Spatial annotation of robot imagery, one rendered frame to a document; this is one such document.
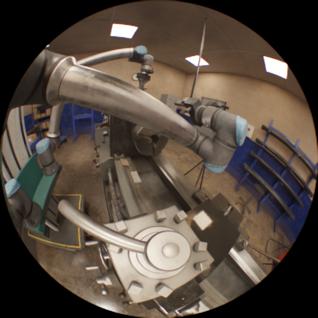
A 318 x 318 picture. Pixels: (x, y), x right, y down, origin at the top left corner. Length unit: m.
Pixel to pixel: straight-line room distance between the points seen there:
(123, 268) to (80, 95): 0.30
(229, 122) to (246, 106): 3.22
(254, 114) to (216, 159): 3.15
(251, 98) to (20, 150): 4.34
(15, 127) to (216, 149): 1.19
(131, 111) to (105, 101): 0.06
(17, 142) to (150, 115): 0.96
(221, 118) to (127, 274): 0.43
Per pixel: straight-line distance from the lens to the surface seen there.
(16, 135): 0.98
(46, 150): 0.93
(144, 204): 0.57
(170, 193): 0.79
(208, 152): 0.35
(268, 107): 3.51
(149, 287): 0.20
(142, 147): 0.64
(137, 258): 0.18
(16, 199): 0.69
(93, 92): 0.20
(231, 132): 0.32
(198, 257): 0.22
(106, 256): 0.63
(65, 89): 0.22
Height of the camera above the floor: 1.32
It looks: 31 degrees down
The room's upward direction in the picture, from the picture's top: 13 degrees clockwise
